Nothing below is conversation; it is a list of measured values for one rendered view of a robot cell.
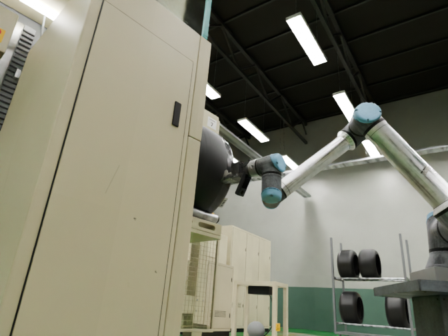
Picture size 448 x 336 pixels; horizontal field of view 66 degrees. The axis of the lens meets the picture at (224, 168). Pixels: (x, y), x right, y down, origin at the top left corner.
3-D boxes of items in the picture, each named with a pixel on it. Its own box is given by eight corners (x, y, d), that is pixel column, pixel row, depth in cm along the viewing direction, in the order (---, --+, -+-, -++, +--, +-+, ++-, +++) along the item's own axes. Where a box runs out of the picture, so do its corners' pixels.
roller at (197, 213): (170, 203, 164) (167, 197, 167) (165, 209, 165) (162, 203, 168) (221, 219, 186) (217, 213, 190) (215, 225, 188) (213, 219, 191)
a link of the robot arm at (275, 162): (275, 169, 151) (276, 148, 154) (253, 175, 159) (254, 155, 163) (287, 175, 157) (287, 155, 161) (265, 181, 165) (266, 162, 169)
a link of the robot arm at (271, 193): (281, 205, 158) (281, 180, 163) (282, 197, 148) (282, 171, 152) (261, 205, 159) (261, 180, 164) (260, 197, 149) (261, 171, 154)
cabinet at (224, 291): (201, 337, 566) (207, 259, 614) (175, 333, 596) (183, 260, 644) (230, 336, 634) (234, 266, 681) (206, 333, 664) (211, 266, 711)
